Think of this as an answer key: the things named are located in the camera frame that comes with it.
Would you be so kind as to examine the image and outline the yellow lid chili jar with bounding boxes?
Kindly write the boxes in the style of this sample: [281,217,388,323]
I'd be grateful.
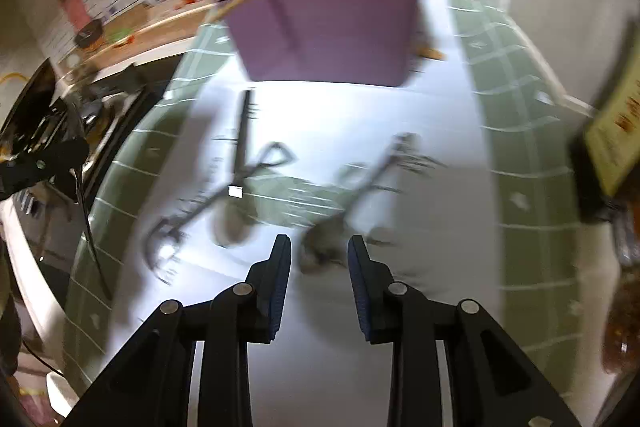
[600,267,640,375]

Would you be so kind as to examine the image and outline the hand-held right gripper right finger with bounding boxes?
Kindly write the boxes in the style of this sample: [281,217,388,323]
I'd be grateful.
[347,234,583,427]

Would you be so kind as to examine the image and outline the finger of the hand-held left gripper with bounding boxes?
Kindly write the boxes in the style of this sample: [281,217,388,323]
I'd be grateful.
[0,134,91,202]

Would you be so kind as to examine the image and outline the purple utensil holder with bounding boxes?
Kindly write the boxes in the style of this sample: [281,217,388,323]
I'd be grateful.
[215,0,426,88]

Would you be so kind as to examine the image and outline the shiny black object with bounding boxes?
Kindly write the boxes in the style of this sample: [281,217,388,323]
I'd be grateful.
[0,59,68,158]

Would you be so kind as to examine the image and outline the dark soy sauce bottle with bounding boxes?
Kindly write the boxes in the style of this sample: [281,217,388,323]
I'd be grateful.
[570,19,640,225]

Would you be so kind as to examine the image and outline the metal spoon with looped handle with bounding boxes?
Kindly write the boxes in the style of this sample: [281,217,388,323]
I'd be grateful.
[212,142,288,248]

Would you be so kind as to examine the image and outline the white printed table mat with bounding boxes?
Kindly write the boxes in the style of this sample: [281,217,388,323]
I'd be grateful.
[107,0,506,427]

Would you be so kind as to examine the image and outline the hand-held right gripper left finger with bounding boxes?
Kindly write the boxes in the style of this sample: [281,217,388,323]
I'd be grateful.
[60,234,292,427]

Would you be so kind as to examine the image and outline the black handled utensil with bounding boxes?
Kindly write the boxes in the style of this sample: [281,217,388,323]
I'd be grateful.
[227,89,256,200]

